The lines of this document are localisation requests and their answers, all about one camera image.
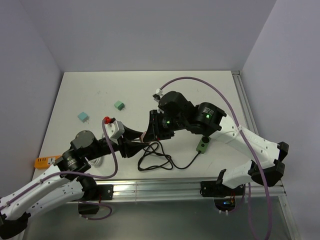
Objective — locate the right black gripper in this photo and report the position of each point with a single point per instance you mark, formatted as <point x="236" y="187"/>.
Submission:
<point x="154" y="132"/>

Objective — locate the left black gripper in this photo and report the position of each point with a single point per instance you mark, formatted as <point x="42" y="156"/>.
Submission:
<point x="128" y="147"/>

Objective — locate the light blue plug adapter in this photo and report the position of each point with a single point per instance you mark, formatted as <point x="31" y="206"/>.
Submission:
<point x="83" y="117"/>

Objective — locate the pink plug adapter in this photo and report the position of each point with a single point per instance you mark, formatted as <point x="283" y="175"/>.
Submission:
<point x="142" y="137"/>

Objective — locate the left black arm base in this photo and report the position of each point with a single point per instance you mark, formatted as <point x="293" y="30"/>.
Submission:
<point x="102" y="192"/>

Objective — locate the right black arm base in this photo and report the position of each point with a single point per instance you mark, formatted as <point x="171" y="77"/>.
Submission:
<point x="226" y="200"/>

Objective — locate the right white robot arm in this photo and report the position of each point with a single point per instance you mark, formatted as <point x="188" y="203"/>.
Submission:
<point x="265" y="166"/>

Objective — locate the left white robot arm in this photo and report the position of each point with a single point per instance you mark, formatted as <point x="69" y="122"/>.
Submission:
<point x="64" y="181"/>

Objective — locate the green plug adapter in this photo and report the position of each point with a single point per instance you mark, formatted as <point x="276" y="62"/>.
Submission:
<point x="119" y="105"/>

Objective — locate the green power strip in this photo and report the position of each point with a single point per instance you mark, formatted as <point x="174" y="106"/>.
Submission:
<point x="203" y="144"/>

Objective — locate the orange power strip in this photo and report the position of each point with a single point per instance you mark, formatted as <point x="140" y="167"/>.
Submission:
<point x="45" y="162"/>

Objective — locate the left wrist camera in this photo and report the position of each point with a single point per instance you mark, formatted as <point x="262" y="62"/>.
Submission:
<point x="113" y="129"/>

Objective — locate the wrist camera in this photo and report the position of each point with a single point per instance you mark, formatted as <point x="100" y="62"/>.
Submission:
<point x="157" y="95"/>
<point x="113" y="129"/>

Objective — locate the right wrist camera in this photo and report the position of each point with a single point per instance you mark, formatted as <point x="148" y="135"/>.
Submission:
<point x="157" y="95"/>

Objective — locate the aluminium mounting rail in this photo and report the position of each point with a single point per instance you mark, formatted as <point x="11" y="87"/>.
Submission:
<point x="151" y="190"/>

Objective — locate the aluminium side frame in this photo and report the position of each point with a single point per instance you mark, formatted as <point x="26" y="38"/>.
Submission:
<point x="251" y="124"/>

